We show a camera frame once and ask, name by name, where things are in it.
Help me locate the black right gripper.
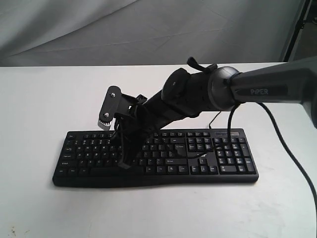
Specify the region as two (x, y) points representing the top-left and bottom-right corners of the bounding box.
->
(114, 106), (161, 170)

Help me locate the black acer keyboard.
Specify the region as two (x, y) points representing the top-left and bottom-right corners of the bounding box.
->
(53, 128), (259, 188)

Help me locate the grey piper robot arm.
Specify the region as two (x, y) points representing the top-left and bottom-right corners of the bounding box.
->
(115, 57), (317, 169)

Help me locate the grey backdrop cloth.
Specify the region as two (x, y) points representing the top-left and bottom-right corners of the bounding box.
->
(0, 0), (292, 66)

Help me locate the black tripod stand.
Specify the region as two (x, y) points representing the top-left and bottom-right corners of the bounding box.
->
(279, 0), (317, 62)

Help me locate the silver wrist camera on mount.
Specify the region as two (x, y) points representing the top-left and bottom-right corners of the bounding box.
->
(98, 86), (138, 131)

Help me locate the black keyboard usb cable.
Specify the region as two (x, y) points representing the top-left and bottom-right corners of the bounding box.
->
(207, 111), (222, 129)

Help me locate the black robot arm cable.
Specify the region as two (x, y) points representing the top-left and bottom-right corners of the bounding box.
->
(212, 103), (317, 196)

